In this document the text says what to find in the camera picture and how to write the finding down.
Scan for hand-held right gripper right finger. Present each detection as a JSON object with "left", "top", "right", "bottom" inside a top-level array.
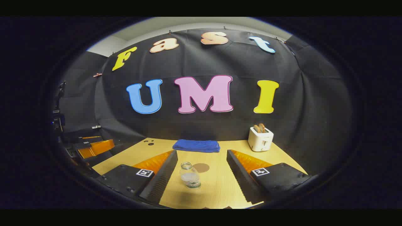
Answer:
[{"left": 226, "top": 149, "right": 312, "bottom": 204}]

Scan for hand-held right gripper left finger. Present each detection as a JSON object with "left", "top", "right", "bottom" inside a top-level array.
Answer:
[{"left": 94, "top": 150, "right": 178, "bottom": 206}]

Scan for clear plastic water bottle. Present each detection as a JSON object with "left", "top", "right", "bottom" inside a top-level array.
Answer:
[{"left": 180, "top": 162, "right": 201, "bottom": 189}]

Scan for black tripod stand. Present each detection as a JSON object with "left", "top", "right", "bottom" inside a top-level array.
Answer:
[{"left": 52, "top": 81, "right": 67, "bottom": 132}]

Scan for white toaster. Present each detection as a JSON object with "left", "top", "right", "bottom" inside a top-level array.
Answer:
[{"left": 247, "top": 126, "right": 274, "bottom": 152}]

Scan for folded blue towel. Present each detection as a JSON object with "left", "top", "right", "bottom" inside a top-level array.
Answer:
[{"left": 172, "top": 139, "right": 221, "bottom": 153}]

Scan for black backdrop cloth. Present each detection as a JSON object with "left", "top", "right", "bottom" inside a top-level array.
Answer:
[{"left": 57, "top": 28, "right": 355, "bottom": 179}]

